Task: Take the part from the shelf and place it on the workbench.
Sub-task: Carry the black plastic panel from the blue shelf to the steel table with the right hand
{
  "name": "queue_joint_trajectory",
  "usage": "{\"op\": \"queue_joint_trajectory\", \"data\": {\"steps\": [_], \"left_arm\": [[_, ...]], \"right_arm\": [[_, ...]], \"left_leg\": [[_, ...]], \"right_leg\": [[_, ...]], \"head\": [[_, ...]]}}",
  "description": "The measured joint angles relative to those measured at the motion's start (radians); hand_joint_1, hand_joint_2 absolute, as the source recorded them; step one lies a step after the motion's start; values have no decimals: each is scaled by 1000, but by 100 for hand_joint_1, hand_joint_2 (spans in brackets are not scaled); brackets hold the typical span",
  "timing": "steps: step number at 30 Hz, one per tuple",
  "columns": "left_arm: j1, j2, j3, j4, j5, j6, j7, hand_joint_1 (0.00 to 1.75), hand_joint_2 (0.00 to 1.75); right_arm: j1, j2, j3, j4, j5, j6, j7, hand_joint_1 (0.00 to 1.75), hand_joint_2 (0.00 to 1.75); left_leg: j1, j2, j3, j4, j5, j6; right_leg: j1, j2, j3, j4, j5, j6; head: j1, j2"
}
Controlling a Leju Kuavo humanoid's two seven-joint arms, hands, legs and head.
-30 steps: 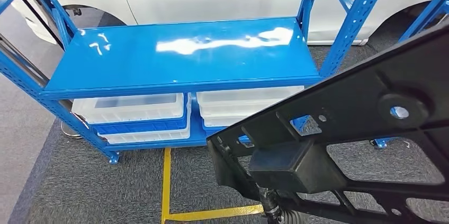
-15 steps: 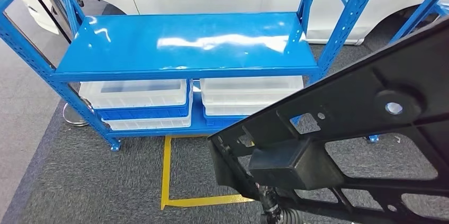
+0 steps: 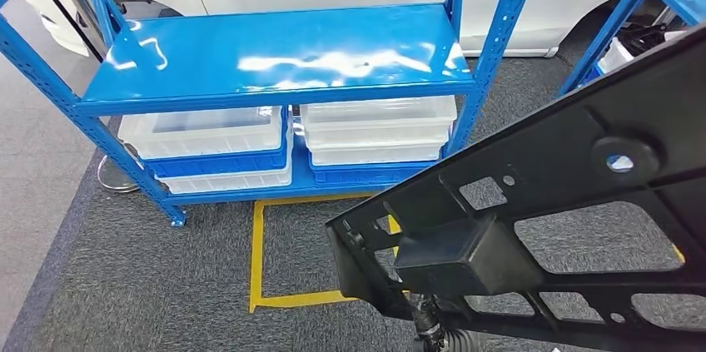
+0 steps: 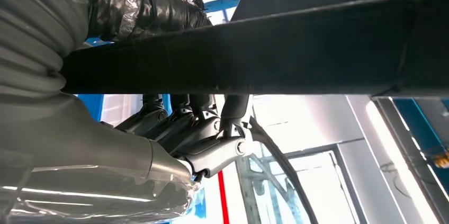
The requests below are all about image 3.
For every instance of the black plastic plate frame part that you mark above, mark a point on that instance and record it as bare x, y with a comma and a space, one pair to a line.
551, 165

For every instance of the blue metal shelf rack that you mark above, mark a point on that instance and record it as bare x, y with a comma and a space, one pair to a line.
623, 13
276, 63

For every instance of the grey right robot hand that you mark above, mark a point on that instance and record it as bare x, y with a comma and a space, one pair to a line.
426, 327

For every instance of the chrome round stand base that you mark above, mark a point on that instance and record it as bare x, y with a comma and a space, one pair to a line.
118, 189

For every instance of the black plastic car part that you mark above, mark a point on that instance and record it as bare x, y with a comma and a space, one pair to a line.
642, 41

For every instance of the yellow floor tape square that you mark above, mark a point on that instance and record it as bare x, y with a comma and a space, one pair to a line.
256, 256

